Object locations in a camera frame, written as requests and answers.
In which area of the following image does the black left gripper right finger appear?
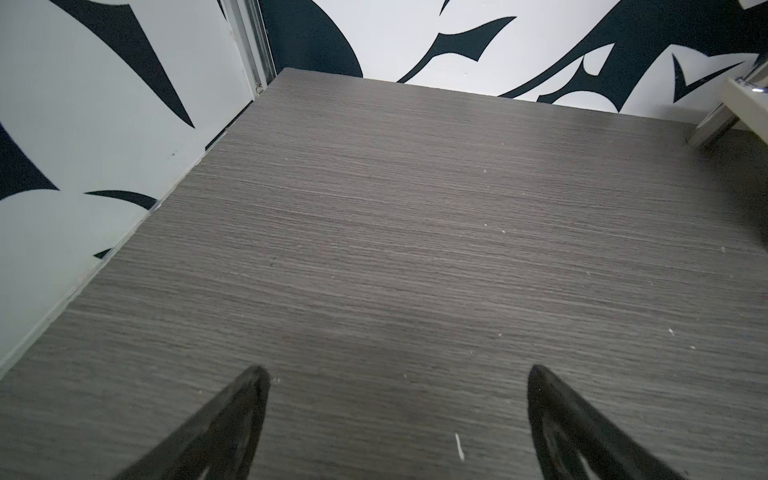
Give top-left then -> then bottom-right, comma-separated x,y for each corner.
527,365 -> 682,479

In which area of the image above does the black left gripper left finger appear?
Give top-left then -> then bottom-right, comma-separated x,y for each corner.
115,366 -> 270,479

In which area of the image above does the white two-tier shelf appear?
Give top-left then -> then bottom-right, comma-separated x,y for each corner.
687,58 -> 767,149

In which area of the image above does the aluminium frame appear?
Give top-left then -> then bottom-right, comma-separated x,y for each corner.
220,0 -> 277,97

